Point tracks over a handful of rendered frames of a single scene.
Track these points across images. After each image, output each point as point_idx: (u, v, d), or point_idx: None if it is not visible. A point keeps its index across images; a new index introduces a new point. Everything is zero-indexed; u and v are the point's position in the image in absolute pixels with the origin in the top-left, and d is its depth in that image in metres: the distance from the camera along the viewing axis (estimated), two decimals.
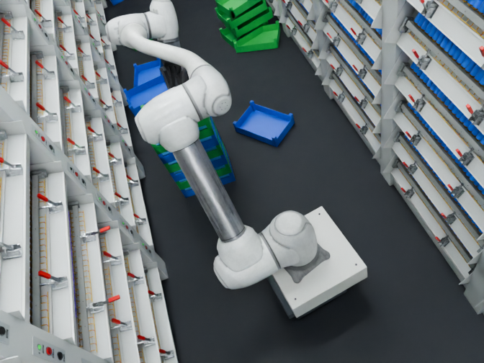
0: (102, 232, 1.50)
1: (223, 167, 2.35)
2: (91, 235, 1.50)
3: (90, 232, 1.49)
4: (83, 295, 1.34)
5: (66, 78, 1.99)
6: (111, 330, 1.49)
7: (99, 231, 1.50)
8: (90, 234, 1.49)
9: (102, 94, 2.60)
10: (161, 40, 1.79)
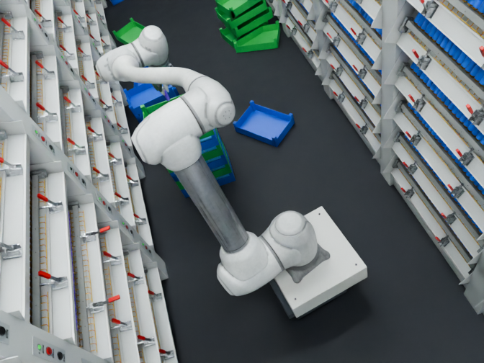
0: (102, 232, 1.50)
1: (223, 167, 2.35)
2: (91, 235, 1.50)
3: (90, 232, 1.49)
4: (83, 295, 1.34)
5: (66, 78, 1.99)
6: (111, 330, 1.49)
7: (99, 231, 1.50)
8: (90, 234, 1.49)
9: (102, 94, 2.60)
10: None
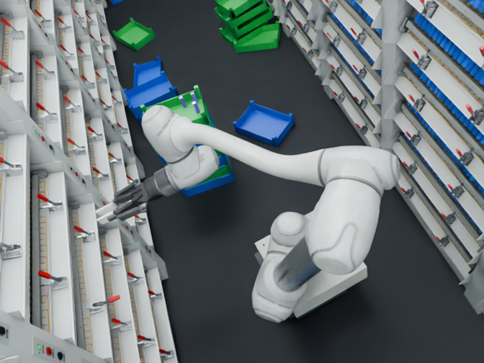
0: (81, 231, 1.46)
1: (223, 167, 2.35)
2: (89, 235, 1.49)
3: (86, 236, 1.49)
4: (78, 296, 1.34)
5: (66, 78, 1.99)
6: (111, 330, 1.49)
7: (82, 232, 1.47)
8: (87, 236, 1.49)
9: (102, 94, 2.60)
10: (167, 168, 1.38)
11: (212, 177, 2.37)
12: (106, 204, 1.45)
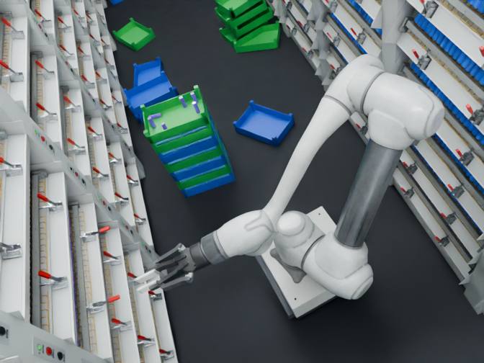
0: (102, 232, 1.50)
1: (223, 167, 2.35)
2: (91, 235, 1.50)
3: (90, 232, 1.49)
4: (83, 295, 1.34)
5: (66, 78, 1.99)
6: (111, 330, 1.49)
7: (99, 231, 1.50)
8: (90, 234, 1.49)
9: (102, 94, 2.60)
10: (216, 235, 1.26)
11: (212, 177, 2.37)
12: (148, 271, 1.33)
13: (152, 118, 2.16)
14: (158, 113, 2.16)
